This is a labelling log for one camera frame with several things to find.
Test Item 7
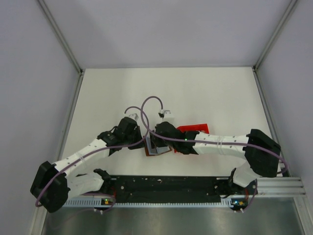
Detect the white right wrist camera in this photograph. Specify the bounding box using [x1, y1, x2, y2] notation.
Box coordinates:
[158, 109, 175, 122]

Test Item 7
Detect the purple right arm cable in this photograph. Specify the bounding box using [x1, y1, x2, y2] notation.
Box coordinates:
[141, 96, 289, 213]

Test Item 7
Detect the steel sheet panel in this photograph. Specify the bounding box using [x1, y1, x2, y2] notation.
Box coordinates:
[43, 198, 304, 235]

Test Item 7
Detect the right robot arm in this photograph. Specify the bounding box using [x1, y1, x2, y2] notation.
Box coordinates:
[152, 121, 281, 194]

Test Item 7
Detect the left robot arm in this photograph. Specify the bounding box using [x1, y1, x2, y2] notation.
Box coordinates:
[30, 114, 144, 213]

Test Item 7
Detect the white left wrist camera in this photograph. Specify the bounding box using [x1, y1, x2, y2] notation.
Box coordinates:
[128, 113, 139, 121]

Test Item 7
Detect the brown leather card holder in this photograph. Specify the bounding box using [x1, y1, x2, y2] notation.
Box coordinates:
[145, 137, 172, 157]

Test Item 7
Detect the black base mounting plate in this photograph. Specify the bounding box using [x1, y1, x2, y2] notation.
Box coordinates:
[82, 175, 257, 203]

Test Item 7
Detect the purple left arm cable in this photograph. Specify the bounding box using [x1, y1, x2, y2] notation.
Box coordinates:
[35, 106, 150, 213]

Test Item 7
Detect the grey slotted cable duct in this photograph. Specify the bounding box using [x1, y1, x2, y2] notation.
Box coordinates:
[61, 197, 247, 209]

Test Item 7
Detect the red plastic bin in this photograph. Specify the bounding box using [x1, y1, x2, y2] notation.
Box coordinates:
[174, 123, 210, 154]

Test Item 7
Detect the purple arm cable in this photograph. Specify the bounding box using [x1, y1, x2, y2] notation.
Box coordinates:
[35, 106, 150, 213]
[141, 96, 289, 213]

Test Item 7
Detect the aluminium frame rail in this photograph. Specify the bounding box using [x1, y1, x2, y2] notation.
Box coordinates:
[36, 0, 83, 74]

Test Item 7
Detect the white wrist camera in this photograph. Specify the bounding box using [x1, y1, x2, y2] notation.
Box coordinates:
[158, 109, 175, 122]
[128, 113, 139, 121]

